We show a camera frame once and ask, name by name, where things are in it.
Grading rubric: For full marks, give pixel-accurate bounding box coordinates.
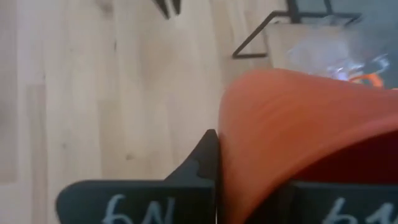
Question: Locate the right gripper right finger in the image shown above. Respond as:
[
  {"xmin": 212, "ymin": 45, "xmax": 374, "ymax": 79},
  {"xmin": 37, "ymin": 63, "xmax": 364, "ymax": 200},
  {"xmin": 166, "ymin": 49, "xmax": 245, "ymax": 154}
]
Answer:
[{"xmin": 248, "ymin": 180, "xmax": 398, "ymax": 224}]

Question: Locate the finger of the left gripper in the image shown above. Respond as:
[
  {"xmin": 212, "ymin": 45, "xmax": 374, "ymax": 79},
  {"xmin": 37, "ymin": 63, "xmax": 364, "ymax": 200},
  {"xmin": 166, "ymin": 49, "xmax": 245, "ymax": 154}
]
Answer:
[
  {"xmin": 152, "ymin": 0, "xmax": 171, "ymax": 20},
  {"xmin": 170, "ymin": 0, "xmax": 182, "ymax": 16}
]

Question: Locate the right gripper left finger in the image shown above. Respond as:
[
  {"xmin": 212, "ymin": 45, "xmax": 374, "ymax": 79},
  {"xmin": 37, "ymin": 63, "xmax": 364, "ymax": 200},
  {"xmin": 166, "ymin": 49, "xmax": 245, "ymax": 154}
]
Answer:
[{"xmin": 55, "ymin": 129, "xmax": 219, "ymax": 224}]

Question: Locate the red plastic cup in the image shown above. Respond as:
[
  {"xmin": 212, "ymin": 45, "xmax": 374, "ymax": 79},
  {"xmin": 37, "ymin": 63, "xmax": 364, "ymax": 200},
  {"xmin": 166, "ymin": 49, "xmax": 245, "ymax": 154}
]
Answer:
[{"xmin": 217, "ymin": 68, "xmax": 398, "ymax": 224}]

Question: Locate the clear glass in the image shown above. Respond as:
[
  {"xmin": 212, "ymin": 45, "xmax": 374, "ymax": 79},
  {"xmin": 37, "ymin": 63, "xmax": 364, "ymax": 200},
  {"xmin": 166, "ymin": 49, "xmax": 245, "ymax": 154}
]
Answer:
[{"xmin": 286, "ymin": 29, "xmax": 392, "ymax": 82}]

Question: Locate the wooden shelf with black frame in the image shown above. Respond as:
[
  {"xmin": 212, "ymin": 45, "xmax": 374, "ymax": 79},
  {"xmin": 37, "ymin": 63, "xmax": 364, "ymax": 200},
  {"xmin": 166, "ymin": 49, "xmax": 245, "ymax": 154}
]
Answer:
[{"xmin": 231, "ymin": 0, "xmax": 363, "ymax": 72}]

